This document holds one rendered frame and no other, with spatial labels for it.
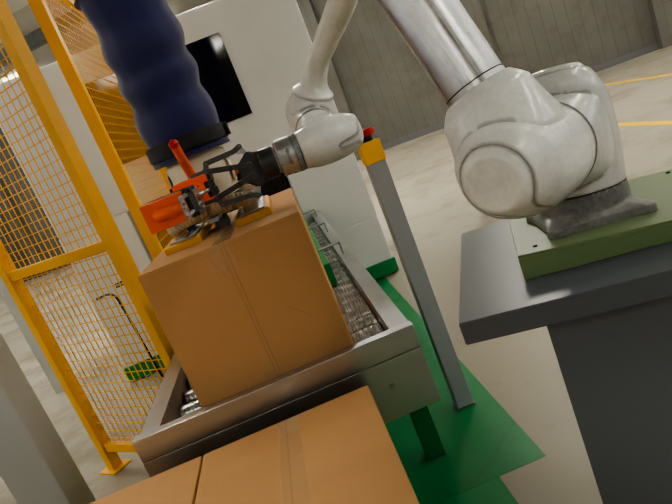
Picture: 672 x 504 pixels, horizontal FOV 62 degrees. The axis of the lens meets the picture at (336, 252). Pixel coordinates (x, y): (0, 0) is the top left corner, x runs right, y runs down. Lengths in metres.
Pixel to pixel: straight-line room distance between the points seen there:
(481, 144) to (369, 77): 11.37
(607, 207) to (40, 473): 2.00
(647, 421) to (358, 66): 11.34
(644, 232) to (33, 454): 2.01
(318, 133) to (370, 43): 10.88
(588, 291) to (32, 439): 1.90
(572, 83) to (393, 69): 11.11
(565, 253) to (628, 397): 0.30
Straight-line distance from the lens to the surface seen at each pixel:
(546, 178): 0.82
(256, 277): 1.33
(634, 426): 1.19
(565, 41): 12.14
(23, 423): 2.29
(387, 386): 1.38
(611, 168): 1.06
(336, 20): 1.27
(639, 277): 0.92
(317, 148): 1.29
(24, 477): 2.38
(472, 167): 0.82
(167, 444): 1.42
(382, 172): 1.82
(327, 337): 1.38
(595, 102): 1.03
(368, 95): 12.18
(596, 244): 1.00
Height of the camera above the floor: 1.13
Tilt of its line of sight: 13 degrees down
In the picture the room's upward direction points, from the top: 22 degrees counter-clockwise
